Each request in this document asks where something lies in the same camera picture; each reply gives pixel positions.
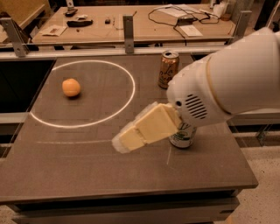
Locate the black stand base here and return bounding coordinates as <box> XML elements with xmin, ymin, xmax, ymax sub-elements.
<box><xmin>65</xmin><ymin>8</ymin><xmax>78</xmax><ymax>17</ymax></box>

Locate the black power adapter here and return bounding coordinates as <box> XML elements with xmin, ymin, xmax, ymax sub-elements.
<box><xmin>178</xmin><ymin>16</ymin><xmax>194</xmax><ymax>25</ymax></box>

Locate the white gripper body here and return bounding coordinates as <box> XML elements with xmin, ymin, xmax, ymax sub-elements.
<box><xmin>166</xmin><ymin>56</ymin><xmax>232</xmax><ymax>127</ymax></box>

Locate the black flat tool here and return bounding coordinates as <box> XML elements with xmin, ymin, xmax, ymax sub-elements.
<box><xmin>66</xmin><ymin>20</ymin><xmax>94</xmax><ymax>28</ymax></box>

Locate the white paper sheet right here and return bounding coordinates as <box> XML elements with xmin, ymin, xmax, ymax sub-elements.
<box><xmin>180</xmin><ymin>25</ymin><xmax>203</xmax><ymax>37</ymax></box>

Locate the small black box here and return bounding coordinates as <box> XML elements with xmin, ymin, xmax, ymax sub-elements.
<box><xmin>105</xmin><ymin>18</ymin><xmax>111</xmax><ymax>24</ymax></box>

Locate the white papers stack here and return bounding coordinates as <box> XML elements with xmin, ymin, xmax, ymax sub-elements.
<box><xmin>156</xmin><ymin>4</ymin><xmax>200</xmax><ymax>18</ymax></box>

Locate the middle metal bracket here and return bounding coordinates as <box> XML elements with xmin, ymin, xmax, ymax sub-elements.
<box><xmin>122</xmin><ymin>15</ymin><xmax>134</xmax><ymax>53</ymax></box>

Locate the metal bracket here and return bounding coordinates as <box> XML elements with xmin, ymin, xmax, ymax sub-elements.
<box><xmin>227</xmin><ymin>10</ymin><xmax>252</xmax><ymax>45</ymax></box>
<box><xmin>0</xmin><ymin>17</ymin><xmax>29</xmax><ymax>58</ymax></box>
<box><xmin>122</xmin><ymin>15</ymin><xmax>134</xmax><ymax>53</ymax></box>

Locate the orange fruit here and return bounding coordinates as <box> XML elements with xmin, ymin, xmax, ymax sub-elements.
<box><xmin>62</xmin><ymin>79</ymin><xmax>81</xmax><ymax>97</ymax></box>

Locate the green white 7up can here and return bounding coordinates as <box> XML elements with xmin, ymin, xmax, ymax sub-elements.
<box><xmin>169</xmin><ymin>122</ymin><xmax>197</xmax><ymax>149</ymax></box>

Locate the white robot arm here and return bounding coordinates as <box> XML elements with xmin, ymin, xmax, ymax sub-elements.
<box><xmin>112</xmin><ymin>27</ymin><xmax>280</xmax><ymax>153</ymax></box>

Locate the black cable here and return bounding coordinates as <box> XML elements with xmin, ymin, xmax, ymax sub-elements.
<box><xmin>147</xmin><ymin>4</ymin><xmax>221</xmax><ymax>39</ymax></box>

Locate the orange LaCroix can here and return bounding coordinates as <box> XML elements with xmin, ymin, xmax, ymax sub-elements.
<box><xmin>157</xmin><ymin>50</ymin><xmax>179</xmax><ymax>89</ymax></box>

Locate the wooden background desk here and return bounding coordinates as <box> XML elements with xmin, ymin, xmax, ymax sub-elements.
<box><xmin>32</xmin><ymin>4</ymin><xmax>235</xmax><ymax>46</ymax></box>

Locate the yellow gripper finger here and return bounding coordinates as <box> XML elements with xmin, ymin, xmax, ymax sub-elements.
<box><xmin>112</xmin><ymin>103</ymin><xmax>182</xmax><ymax>153</ymax></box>
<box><xmin>136</xmin><ymin>101</ymin><xmax>158</xmax><ymax>120</ymax></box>

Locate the left metal bracket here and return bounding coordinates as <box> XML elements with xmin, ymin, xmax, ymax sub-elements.
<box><xmin>0</xmin><ymin>17</ymin><xmax>29</xmax><ymax>58</ymax></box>

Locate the white paper card left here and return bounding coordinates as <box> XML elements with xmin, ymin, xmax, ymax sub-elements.
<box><xmin>40</xmin><ymin>24</ymin><xmax>67</xmax><ymax>37</ymax></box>

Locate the right metal bracket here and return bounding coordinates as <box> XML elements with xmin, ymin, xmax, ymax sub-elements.
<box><xmin>227</xmin><ymin>10</ymin><xmax>252</xmax><ymax>45</ymax></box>

